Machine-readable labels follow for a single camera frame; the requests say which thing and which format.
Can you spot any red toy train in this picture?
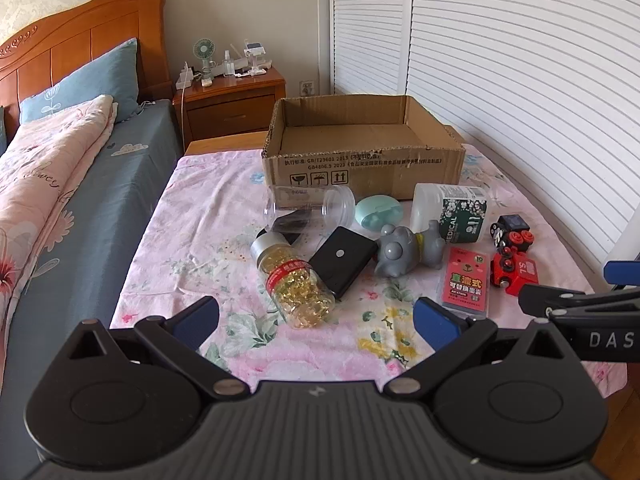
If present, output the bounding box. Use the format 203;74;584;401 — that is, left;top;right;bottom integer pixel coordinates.
490;247;541;297

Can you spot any capsule bottle with silver lid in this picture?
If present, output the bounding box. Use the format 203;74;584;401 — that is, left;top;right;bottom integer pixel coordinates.
250;232;337;329

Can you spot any black rectangular case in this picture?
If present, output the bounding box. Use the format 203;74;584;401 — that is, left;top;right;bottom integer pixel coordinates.
308;226;379;300

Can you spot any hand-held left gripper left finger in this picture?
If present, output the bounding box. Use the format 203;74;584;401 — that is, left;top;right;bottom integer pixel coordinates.
65;296;251;402

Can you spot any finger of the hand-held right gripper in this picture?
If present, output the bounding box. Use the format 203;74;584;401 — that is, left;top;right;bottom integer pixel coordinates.
517;284;640;322
602;259;640;290

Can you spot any blue bed sheet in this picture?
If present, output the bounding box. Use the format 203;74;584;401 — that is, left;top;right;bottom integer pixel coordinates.
0;99;184;463

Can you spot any small green desk fan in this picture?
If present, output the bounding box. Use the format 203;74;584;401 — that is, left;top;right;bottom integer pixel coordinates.
192;37;217;75

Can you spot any grey elephant toy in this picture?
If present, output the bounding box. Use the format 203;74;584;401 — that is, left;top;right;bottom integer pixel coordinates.
375;220;447;279

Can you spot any black round object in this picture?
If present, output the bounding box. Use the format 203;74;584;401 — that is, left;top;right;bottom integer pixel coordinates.
255;214;312;250

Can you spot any wooden bed headboard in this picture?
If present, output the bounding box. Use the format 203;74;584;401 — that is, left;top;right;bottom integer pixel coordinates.
0;0;174;127

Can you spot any blue pillow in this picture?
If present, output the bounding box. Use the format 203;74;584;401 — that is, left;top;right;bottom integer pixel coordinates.
19;37;141;124

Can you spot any brown cardboard box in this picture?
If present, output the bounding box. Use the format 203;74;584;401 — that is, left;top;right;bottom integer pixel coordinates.
261;95;467;202

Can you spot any narrow white louvered closet door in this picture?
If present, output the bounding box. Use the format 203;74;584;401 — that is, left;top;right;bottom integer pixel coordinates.
330;0;415;99

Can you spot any pink card pack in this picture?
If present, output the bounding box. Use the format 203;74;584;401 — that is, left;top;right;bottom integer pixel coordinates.
441;245;490;319

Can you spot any black toy train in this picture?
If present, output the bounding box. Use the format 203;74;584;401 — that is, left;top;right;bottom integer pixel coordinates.
489;214;535;252

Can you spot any white charging cable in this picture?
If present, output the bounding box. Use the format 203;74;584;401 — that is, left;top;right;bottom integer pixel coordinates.
180;85;194;144

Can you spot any teal earbud case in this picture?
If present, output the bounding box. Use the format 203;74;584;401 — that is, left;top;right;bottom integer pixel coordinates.
354;195;404;231

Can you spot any pink floral quilt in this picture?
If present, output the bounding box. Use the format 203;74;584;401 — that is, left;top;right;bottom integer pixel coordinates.
0;94;119;312

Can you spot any wide white louvered closet door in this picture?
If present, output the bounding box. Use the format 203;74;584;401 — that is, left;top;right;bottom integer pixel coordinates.
407;0;640;267

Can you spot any wooden nightstand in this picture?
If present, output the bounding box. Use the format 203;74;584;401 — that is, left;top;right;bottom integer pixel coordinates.
172;65;287;144

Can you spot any white bottle with green label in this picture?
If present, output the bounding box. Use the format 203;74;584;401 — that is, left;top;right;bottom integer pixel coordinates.
411;183;489;242

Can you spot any clear plastic jar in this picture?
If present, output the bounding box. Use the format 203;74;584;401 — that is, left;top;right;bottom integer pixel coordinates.
263;184;357;242

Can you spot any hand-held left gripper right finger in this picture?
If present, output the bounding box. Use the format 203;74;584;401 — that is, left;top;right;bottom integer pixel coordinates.
382;296;575;402

